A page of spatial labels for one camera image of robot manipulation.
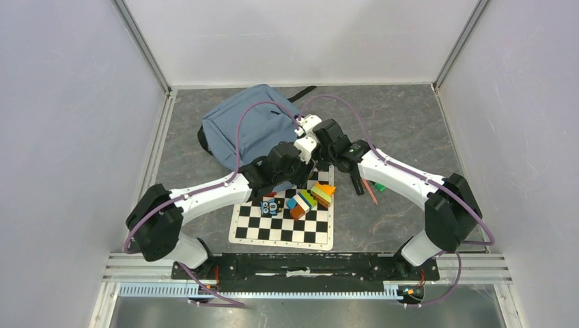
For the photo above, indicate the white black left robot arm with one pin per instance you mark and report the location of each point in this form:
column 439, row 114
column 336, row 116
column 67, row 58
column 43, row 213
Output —
column 156, row 221

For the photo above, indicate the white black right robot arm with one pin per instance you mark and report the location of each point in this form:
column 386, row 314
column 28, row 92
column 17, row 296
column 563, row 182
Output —
column 450, row 209

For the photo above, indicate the blue grey backpack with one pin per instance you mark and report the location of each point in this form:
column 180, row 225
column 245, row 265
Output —
column 248, row 125

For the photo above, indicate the purple highlighter marker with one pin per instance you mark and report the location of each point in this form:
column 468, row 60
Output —
column 357, row 184

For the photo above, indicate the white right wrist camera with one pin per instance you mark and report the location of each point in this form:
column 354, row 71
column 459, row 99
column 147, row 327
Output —
column 306, row 125

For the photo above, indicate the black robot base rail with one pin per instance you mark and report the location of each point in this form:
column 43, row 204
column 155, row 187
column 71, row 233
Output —
column 229, row 279

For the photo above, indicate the black white chess mat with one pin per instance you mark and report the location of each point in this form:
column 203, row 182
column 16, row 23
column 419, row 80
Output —
column 249, row 227

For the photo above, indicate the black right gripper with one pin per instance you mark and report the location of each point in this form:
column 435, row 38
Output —
column 320, row 165

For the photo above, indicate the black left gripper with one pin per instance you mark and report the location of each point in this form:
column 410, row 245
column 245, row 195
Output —
column 305, row 171

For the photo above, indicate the blue owl toy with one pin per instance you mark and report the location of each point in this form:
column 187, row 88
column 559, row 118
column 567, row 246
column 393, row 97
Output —
column 271, row 206

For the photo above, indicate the multicolour toy brick stack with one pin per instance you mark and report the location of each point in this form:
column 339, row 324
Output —
column 318, row 198

